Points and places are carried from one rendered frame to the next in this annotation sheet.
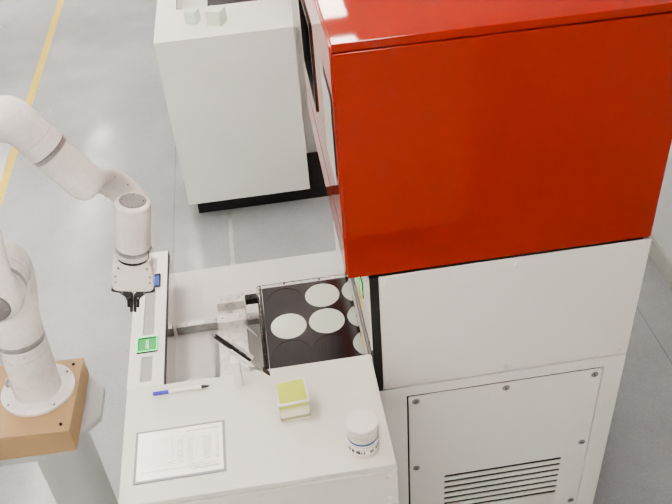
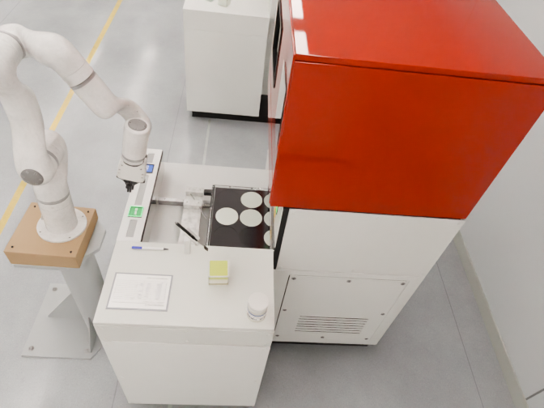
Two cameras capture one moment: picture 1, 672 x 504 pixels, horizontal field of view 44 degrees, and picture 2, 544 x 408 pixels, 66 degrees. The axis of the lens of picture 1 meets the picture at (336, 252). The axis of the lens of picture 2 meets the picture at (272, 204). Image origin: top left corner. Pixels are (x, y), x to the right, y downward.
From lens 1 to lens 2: 0.49 m
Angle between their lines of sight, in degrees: 9
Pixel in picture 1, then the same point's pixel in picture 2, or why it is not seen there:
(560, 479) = (364, 329)
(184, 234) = (180, 127)
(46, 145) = (79, 76)
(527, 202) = (397, 184)
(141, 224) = (140, 142)
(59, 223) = not seen: hidden behind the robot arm
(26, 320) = (57, 184)
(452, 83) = (373, 99)
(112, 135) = (151, 57)
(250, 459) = (184, 306)
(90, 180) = (108, 106)
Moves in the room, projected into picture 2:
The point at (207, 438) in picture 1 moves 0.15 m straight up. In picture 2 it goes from (159, 286) to (155, 263)
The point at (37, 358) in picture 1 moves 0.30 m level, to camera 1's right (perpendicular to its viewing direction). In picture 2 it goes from (61, 209) to (139, 218)
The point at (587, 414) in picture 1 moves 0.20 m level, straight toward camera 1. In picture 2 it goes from (391, 302) to (378, 335)
